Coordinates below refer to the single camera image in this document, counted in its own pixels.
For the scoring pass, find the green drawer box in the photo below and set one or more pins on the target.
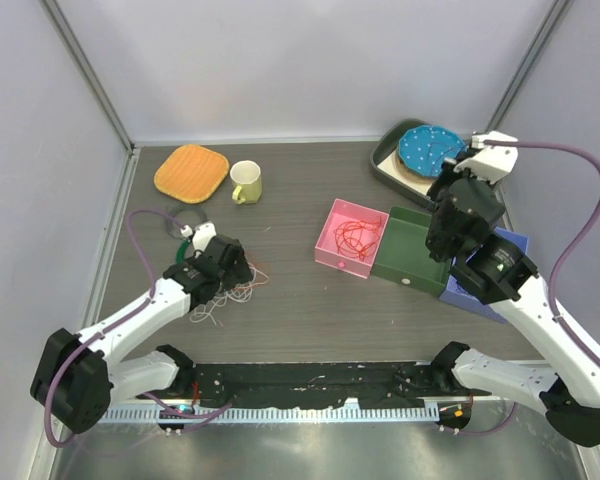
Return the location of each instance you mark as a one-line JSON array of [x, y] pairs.
[[403, 257]]

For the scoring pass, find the yellow-green mug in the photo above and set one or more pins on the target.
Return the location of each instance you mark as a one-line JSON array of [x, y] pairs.
[[247, 182]]

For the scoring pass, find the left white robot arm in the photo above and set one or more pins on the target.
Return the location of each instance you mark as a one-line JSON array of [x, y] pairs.
[[80, 375]]

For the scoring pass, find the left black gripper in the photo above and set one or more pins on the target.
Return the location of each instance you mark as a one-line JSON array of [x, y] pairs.
[[238, 274]]

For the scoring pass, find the dark green tray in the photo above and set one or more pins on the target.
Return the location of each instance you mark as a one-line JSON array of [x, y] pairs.
[[389, 142]]

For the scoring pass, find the blue dotted plate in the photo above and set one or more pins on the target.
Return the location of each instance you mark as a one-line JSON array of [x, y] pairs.
[[424, 148]]

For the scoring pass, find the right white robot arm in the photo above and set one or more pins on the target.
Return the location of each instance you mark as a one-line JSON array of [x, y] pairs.
[[499, 274]]

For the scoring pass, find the white square board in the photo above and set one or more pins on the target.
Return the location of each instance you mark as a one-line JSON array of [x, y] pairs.
[[387, 167]]

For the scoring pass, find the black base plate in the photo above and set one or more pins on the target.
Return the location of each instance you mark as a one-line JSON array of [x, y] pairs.
[[315, 386]]

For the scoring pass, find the right aluminium frame post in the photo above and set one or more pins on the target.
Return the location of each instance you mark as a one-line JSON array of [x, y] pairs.
[[540, 41]]

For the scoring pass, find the left aluminium frame post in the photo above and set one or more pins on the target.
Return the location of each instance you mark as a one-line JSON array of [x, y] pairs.
[[62, 26]]

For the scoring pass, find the white cable duct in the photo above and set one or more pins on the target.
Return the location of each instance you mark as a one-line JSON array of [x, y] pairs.
[[140, 413]]

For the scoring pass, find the aluminium frame post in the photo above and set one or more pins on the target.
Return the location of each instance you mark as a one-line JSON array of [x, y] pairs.
[[62, 26], [540, 41]]

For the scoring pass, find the pink drawer box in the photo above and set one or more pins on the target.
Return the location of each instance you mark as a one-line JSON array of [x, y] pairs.
[[350, 238]]

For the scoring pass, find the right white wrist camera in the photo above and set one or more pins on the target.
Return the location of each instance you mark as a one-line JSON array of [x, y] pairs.
[[494, 158]]

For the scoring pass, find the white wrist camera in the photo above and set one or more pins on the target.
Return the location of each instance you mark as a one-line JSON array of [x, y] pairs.
[[494, 158], [200, 235]]

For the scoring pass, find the orange square plate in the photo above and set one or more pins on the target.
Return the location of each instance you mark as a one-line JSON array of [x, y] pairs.
[[191, 174]]

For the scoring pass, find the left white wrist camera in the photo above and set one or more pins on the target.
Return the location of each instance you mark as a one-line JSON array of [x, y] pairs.
[[200, 235]]

